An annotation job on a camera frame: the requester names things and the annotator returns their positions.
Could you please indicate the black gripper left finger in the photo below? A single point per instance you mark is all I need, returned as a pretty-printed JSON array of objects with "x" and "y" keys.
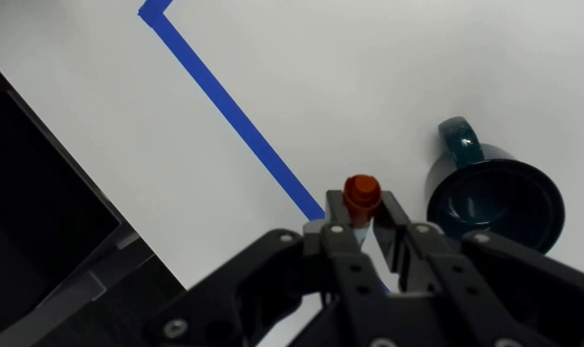
[{"x": 272, "y": 290}]

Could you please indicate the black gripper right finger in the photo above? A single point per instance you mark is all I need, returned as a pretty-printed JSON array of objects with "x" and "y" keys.
[{"x": 496, "y": 290}]

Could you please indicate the dark teal mug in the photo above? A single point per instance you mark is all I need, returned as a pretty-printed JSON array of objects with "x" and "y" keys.
[{"x": 496, "y": 205}]

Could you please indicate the blue tape line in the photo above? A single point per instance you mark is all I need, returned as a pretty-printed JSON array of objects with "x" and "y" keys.
[{"x": 240, "y": 116}]

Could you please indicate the dark bin with grey rim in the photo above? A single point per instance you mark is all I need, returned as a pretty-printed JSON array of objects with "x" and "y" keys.
[{"x": 33, "y": 224}]

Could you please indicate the orange capped white marker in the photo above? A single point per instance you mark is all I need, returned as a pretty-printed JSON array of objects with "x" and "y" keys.
[{"x": 361, "y": 194}]

